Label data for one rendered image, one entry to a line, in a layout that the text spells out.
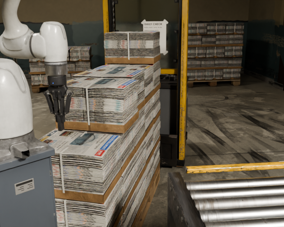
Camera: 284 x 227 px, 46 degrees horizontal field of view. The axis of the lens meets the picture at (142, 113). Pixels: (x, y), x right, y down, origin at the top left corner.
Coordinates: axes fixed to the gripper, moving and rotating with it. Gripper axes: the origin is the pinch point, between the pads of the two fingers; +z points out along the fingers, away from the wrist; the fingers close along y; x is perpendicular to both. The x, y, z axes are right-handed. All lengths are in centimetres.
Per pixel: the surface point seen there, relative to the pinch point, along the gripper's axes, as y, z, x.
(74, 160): -6.2, 16.2, 2.1
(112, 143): -18.4, 13.3, -12.7
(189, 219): -58, 16, 36
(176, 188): -52, 16, 18
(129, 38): -1, -29, -115
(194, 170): -57, 15, 5
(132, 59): -3, -13, -114
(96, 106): -6.2, -0.2, -26.7
